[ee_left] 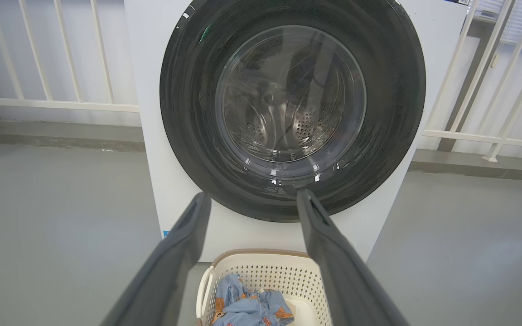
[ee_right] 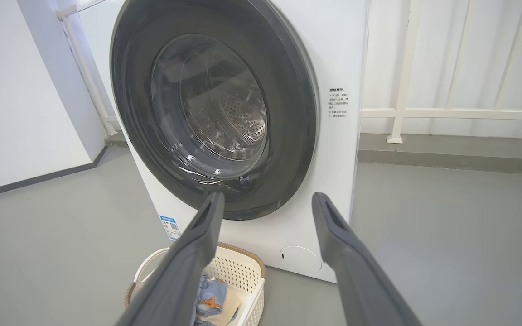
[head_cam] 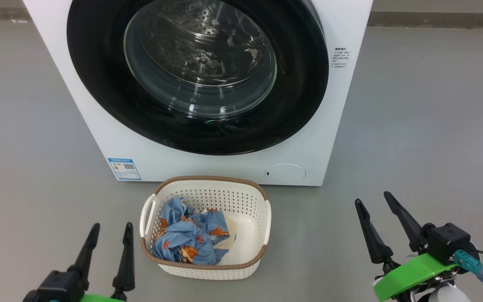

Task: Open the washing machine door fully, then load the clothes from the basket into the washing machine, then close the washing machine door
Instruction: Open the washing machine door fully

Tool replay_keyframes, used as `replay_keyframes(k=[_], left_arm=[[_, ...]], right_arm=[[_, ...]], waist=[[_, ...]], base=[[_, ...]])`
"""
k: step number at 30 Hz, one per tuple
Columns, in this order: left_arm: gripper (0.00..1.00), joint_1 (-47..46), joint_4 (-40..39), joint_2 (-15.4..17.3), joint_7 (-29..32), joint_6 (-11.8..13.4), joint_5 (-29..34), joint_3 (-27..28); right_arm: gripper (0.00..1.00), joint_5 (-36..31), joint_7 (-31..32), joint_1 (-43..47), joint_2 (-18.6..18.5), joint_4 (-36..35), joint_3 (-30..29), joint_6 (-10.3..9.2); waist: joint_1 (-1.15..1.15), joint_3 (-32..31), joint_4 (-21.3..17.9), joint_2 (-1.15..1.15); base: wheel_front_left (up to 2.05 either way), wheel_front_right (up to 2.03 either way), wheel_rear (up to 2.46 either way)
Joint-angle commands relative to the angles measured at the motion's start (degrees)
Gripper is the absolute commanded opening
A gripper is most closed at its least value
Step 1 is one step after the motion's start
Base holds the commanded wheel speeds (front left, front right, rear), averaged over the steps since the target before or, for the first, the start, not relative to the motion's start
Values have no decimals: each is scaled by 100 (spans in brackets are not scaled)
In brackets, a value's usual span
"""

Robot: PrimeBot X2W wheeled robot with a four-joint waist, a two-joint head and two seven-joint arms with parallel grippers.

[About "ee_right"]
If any black round glass washer door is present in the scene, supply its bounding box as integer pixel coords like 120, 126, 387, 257
110, 0, 319, 221

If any white front-load washing machine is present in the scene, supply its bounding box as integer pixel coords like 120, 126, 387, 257
77, 0, 370, 284

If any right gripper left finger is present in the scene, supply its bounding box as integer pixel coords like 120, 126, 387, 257
116, 192, 225, 326

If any cream perforated laundry basket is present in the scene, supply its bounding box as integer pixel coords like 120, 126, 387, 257
124, 242, 267, 326

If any round white filter cover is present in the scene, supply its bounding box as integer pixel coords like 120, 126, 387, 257
280, 246, 323, 275

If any blue orange-print garment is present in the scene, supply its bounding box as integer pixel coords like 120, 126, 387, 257
195, 273, 231, 326

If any steel perforated washer drum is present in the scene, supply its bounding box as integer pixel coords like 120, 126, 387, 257
179, 45, 268, 161

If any black text notice sticker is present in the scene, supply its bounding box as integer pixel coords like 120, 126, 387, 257
328, 87, 350, 119

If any blue energy label sticker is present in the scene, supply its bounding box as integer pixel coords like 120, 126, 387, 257
159, 216, 182, 241

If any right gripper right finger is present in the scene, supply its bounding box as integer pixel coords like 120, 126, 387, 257
312, 192, 422, 326

